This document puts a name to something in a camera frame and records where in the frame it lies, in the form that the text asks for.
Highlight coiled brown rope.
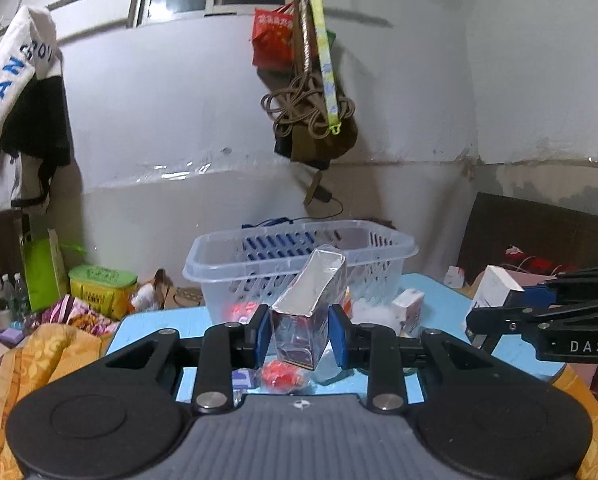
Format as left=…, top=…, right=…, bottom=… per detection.
left=260, top=0, right=356, bottom=140

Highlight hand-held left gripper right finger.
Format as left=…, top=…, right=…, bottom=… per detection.
left=328, top=304, right=496, bottom=414

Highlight black charger cable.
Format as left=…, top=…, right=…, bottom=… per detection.
left=291, top=167, right=346, bottom=223

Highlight brown cardboard box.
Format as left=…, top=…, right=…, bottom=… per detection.
left=151, top=269, right=206, bottom=311

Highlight black garment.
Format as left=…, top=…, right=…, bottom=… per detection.
left=0, top=77, right=72, bottom=208

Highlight shiny silver box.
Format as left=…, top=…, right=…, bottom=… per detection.
left=269, top=244, right=348, bottom=371

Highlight clear plastic basket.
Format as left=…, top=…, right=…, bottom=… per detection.
left=182, top=219, right=420, bottom=327

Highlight white plastic bag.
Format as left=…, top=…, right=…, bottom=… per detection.
left=353, top=296, right=401, bottom=332

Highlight clear water bottle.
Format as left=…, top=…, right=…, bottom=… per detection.
left=0, top=274, right=18, bottom=318
left=13, top=272, right=32, bottom=317

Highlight green paper bag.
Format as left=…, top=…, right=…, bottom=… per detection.
left=21, top=230, right=70, bottom=313

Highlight small white carton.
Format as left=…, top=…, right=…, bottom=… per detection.
left=391, top=288, right=425, bottom=337

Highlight blue cable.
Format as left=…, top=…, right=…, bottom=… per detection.
left=241, top=217, right=295, bottom=231

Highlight red snack packet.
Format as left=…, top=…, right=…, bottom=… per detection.
left=260, top=360, right=311, bottom=394

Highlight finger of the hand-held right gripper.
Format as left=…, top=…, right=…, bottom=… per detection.
left=466, top=296, right=598, bottom=356
left=523, top=265, right=598, bottom=307

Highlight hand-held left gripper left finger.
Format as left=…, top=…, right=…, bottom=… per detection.
left=104, top=304, right=272, bottom=415

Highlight brown hanging bag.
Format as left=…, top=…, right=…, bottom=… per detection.
left=274, top=110, right=359, bottom=170

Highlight white cardboard box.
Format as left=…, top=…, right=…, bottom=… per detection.
left=465, top=264, right=526, bottom=332

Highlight green and yellow box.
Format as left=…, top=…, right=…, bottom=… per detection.
left=68, top=264, right=138, bottom=321

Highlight yellow-green patterned strap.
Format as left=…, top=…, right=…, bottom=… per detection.
left=303, top=0, right=342, bottom=137

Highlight purple packet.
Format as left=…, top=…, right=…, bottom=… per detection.
left=231, top=367, right=261, bottom=390

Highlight floral pink blanket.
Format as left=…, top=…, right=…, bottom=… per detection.
left=28, top=294, right=120, bottom=337

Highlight white jacket blue letters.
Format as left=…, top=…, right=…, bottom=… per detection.
left=0, top=5, right=60, bottom=161

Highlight red patterned cloth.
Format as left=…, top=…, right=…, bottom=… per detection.
left=499, top=244, right=562, bottom=281

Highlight dark wooden headboard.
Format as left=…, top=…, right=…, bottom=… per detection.
left=456, top=191, right=598, bottom=286

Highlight orange blanket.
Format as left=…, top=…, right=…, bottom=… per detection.
left=0, top=322, right=110, bottom=480

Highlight red hanging bag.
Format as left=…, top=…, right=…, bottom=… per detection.
left=251, top=5, right=297, bottom=72

